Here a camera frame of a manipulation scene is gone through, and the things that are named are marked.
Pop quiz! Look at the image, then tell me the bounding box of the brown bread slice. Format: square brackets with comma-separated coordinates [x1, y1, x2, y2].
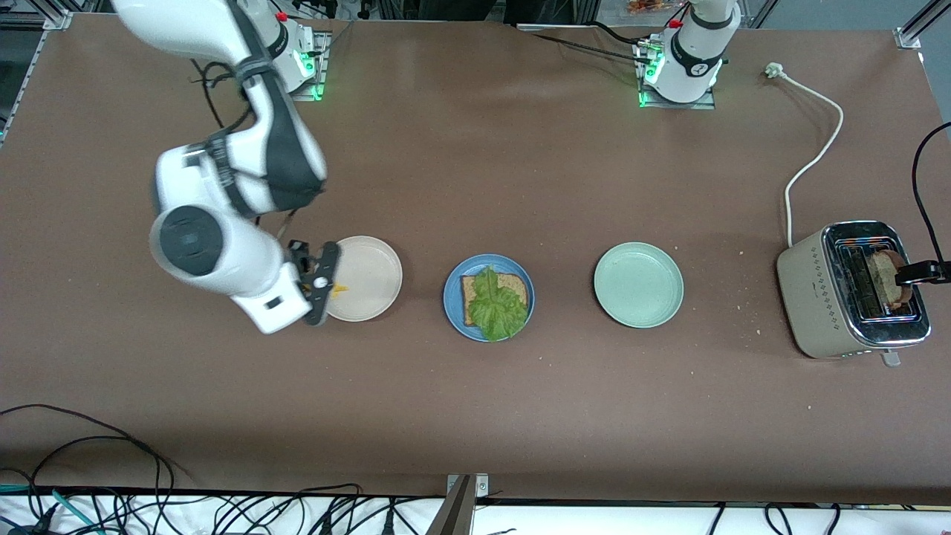
[461, 273, 530, 327]
[866, 249, 914, 311]

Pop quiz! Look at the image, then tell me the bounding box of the green lettuce leaf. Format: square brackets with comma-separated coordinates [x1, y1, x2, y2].
[464, 266, 530, 343]

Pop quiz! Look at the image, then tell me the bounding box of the beige round plate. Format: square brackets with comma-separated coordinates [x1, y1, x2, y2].
[327, 236, 403, 322]

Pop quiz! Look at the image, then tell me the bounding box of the blue round plate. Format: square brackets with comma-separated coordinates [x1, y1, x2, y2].
[443, 254, 536, 343]

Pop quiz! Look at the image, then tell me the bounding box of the light green round plate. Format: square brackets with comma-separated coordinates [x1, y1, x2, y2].
[593, 241, 685, 328]

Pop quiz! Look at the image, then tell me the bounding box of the beige chrome toaster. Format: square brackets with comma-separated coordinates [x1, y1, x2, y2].
[776, 220, 932, 367]

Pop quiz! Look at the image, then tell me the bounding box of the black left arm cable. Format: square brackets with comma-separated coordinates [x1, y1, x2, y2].
[912, 123, 951, 265]

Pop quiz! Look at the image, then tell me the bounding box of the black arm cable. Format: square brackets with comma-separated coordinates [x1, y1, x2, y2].
[912, 123, 951, 265]
[190, 58, 259, 129]

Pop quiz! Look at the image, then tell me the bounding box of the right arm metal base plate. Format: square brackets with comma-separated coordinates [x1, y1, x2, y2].
[290, 30, 331, 102]

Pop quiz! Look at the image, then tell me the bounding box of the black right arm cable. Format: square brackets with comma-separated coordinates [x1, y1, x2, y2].
[190, 58, 259, 129]

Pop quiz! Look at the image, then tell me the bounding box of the aluminium frame profile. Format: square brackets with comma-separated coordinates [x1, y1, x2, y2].
[0, 0, 75, 30]
[895, 0, 951, 49]

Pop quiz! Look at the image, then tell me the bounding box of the white toaster power cord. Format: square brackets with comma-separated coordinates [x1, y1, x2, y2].
[765, 62, 845, 250]

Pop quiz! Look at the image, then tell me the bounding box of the black looped cable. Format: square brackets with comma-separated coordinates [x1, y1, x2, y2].
[33, 436, 162, 513]
[0, 403, 175, 513]

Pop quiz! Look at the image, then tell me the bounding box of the metal frame bracket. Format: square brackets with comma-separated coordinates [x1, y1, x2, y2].
[426, 473, 490, 535]

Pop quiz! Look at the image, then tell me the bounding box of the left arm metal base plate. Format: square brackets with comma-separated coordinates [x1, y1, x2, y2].
[637, 33, 716, 110]

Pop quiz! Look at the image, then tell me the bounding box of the teal cable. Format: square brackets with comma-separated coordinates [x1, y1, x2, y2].
[0, 484, 105, 535]

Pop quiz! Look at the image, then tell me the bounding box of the black table cable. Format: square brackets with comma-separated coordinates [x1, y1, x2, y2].
[587, 21, 662, 49]
[531, 33, 649, 64]

